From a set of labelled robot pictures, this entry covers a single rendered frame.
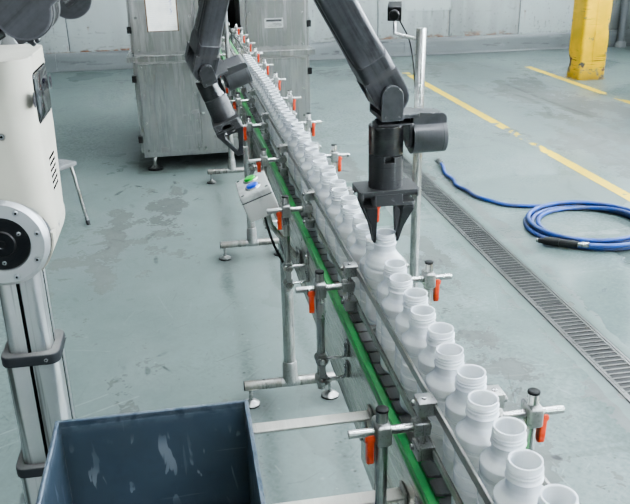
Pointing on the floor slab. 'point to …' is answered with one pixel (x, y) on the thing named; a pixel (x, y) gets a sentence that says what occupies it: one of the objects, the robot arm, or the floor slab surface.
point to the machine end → (199, 119)
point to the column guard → (589, 39)
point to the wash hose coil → (571, 210)
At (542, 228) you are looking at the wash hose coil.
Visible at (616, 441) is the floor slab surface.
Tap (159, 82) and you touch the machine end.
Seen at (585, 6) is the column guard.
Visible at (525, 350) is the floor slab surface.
